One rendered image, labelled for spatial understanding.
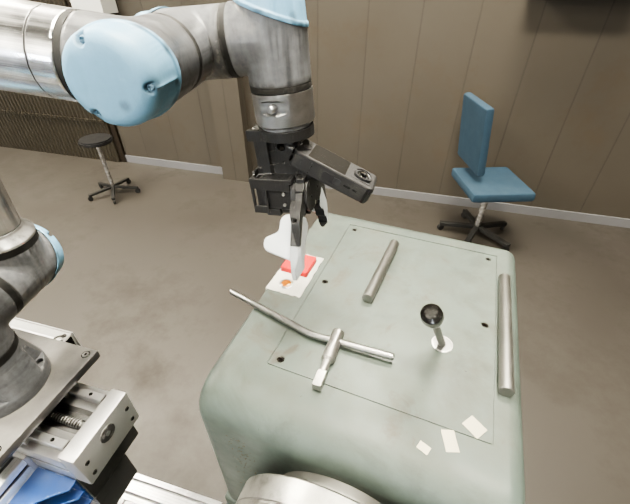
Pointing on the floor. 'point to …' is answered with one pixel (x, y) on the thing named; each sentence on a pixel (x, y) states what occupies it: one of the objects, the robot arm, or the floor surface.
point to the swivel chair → (488, 178)
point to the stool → (104, 163)
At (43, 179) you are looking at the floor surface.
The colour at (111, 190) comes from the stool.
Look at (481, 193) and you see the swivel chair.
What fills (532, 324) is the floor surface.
